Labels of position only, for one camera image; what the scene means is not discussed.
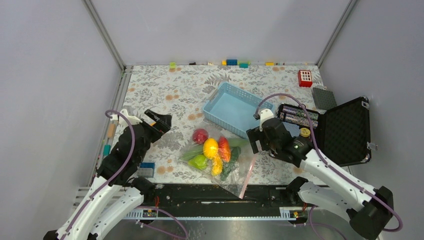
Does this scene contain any dark green cucumber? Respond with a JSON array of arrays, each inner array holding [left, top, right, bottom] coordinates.
[[220, 146, 242, 181]]

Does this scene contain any red orange mango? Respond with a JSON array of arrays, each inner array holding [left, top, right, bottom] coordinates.
[[217, 136, 231, 163]]

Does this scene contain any clear pink zip top bag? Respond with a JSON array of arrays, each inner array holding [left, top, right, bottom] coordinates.
[[179, 122, 256, 199]]

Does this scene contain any red apple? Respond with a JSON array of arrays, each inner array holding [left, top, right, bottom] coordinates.
[[191, 128, 209, 144]]

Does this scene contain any yellow lemon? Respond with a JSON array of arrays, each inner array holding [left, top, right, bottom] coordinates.
[[203, 138, 219, 159]]

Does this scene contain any yellow corn cob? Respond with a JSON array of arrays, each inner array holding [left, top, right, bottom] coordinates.
[[211, 155, 223, 176]]

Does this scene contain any green apple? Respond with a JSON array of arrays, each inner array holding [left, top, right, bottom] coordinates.
[[187, 154, 208, 170]]

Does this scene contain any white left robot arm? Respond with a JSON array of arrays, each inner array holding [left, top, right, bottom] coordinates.
[[43, 109, 172, 240]]

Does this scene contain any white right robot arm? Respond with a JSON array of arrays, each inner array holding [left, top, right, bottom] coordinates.
[[246, 108, 395, 240]]

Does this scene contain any light blue plastic basket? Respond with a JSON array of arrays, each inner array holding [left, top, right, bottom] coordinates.
[[202, 82, 262, 139]]

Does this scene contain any blue building block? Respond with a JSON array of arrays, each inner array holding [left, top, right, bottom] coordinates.
[[139, 162, 155, 170]]

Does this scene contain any grey building block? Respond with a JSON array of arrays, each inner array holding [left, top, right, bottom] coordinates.
[[136, 167, 155, 178]]

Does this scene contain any grey building baseplate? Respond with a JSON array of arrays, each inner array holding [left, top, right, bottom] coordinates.
[[311, 87, 337, 111]]

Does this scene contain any red window block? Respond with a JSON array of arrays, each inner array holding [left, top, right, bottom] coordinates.
[[297, 70, 313, 88]]

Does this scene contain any black open carrying case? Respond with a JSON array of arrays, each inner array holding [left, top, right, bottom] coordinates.
[[276, 96, 372, 168]]

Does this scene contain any teal block at wall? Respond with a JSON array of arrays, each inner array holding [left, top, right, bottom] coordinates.
[[238, 62, 249, 69]]

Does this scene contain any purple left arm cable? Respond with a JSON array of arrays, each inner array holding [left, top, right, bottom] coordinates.
[[64, 110, 189, 240]]

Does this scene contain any blue block at wall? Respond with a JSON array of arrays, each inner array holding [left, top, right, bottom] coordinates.
[[225, 59, 238, 66]]

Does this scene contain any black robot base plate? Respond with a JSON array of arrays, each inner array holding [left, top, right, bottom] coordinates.
[[141, 184, 311, 218]]

